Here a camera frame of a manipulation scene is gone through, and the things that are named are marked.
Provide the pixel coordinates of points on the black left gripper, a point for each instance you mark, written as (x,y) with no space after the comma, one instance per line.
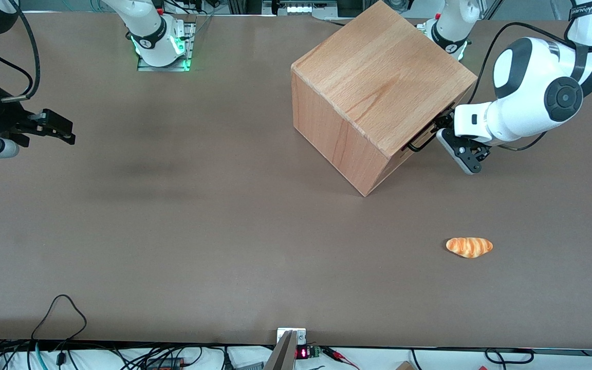
(444,122)

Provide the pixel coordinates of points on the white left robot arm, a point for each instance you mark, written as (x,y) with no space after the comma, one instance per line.
(527,77)

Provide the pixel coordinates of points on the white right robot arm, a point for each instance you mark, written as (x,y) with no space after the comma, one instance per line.
(147,20)

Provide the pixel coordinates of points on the wooden drawer cabinet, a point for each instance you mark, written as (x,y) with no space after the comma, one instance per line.
(368,72)

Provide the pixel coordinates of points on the orange striped bread roll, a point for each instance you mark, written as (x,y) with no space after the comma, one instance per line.
(469,247)

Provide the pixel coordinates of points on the orange black electronic device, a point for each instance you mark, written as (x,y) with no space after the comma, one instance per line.
(167,363)

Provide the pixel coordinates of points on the red digit display module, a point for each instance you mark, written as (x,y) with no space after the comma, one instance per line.
(306,352)

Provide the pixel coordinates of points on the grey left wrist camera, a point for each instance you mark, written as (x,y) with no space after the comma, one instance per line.
(455,151)

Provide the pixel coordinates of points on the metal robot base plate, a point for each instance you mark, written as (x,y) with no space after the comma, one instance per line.
(165,64)

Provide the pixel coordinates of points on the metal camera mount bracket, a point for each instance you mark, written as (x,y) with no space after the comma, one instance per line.
(285,349)

